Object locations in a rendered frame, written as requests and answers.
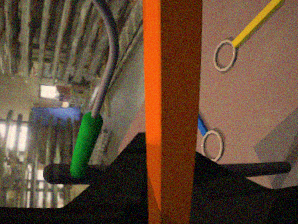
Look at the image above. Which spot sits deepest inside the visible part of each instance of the blue handle with beige loop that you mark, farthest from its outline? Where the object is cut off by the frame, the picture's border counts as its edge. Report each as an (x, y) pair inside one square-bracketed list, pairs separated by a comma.
[(205, 132)]

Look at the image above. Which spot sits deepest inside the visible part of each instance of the yellow handle with grey loop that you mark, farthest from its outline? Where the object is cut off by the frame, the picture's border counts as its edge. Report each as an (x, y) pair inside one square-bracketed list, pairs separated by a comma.
[(246, 32)]

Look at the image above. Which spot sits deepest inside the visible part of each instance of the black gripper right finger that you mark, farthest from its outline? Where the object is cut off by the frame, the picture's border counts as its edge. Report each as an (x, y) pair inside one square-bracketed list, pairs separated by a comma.
[(220, 196)]

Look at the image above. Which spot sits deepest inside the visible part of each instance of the orange bar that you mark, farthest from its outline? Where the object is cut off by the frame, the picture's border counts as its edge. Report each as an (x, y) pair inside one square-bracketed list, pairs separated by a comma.
[(172, 59)]

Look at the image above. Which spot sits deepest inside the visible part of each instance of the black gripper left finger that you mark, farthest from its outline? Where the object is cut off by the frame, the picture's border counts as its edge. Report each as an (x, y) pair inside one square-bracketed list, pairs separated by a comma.
[(118, 196)]

